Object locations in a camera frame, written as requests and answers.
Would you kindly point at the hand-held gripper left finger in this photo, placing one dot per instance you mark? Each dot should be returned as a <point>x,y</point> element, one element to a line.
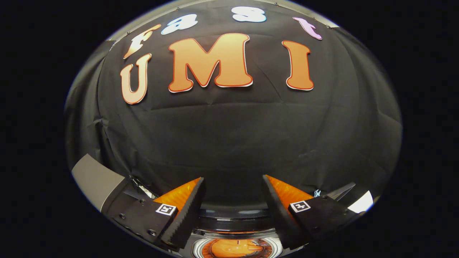
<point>188,211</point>

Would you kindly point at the orange yellow shirt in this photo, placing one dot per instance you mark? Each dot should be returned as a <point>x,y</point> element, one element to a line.
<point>233,248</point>

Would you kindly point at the grey top-load washing machine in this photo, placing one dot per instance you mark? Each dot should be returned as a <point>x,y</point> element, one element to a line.
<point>197,247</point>

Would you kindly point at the white counter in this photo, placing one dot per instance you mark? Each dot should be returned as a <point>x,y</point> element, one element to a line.
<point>361,203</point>

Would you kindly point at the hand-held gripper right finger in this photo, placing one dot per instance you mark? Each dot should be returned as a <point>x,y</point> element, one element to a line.
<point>277,209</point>

